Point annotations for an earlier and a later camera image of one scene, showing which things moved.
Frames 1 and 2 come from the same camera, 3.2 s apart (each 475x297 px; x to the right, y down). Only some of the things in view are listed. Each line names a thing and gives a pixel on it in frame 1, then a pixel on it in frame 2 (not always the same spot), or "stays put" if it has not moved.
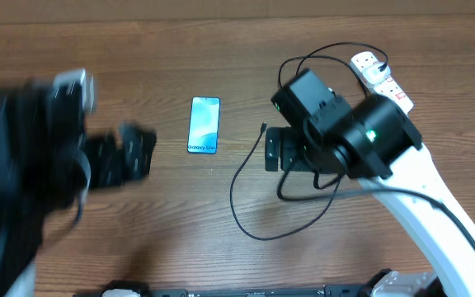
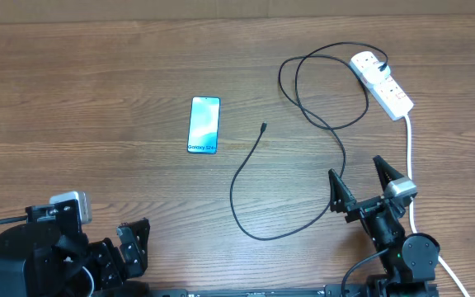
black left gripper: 117,171 → 115,271
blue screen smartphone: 204,124 stays put
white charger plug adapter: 373,75 stays put
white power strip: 386,88 stays put
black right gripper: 297,162 → 341,199
